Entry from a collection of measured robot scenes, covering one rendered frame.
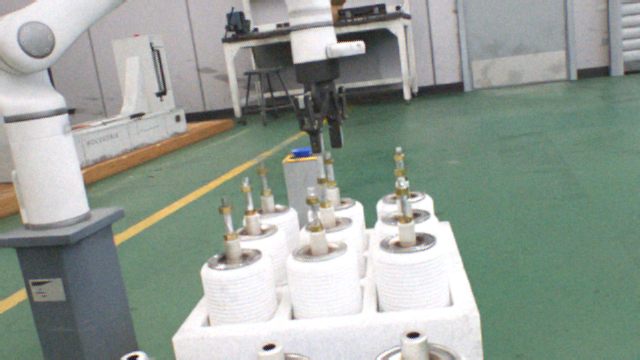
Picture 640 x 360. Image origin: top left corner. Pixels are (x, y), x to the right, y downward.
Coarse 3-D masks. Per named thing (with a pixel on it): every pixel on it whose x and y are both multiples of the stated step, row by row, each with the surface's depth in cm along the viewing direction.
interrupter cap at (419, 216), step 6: (414, 210) 91; (420, 210) 91; (384, 216) 90; (390, 216) 90; (396, 216) 90; (414, 216) 89; (420, 216) 88; (426, 216) 87; (384, 222) 87; (390, 222) 87; (396, 222) 87; (414, 222) 85; (420, 222) 86
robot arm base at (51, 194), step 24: (48, 120) 88; (24, 144) 88; (48, 144) 89; (72, 144) 93; (24, 168) 89; (48, 168) 89; (72, 168) 92; (24, 192) 90; (48, 192) 89; (72, 192) 92; (24, 216) 93; (48, 216) 90; (72, 216) 92
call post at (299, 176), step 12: (288, 168) 115; (300, 168) 115; (312, 168) 115; (288, 180) 116; (300, 180) 116; (312, 180) 116; (288, 192) 117; (300, 192) 116; (300, 204) 117; (300, 216) 117; (300, 228) 118
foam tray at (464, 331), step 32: (448, 224) 106; (448, 256) 91; (288, 288) 87; (192, 320) 80; (288, 320) 76; (320, 320) 75; (352, 320) 74; (384, 320) 72; (416, 320) 72; (448, 320) 71; (192, 352) 75; (224, 352) 75; (256, 352) 75; (288, 352) 74; (320, 352) 74; (352, 352) 73; (480, 352) 72
